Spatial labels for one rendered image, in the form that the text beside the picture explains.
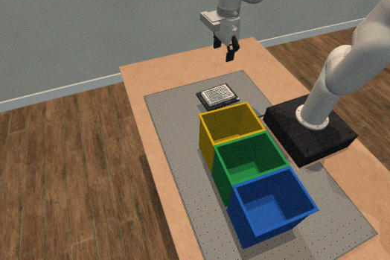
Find yellow open-top bin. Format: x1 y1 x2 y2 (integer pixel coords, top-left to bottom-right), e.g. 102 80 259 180
198 103 266 172

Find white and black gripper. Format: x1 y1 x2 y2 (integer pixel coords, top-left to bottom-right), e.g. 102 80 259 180
214 17 240 62

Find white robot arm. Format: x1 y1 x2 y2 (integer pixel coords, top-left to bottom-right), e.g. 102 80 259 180
200 0 390 130

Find blue bin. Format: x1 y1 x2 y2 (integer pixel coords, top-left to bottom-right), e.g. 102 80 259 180
226 168 319 250

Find green open-top bin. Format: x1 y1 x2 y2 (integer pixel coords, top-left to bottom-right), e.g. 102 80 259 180
211 132 290 207

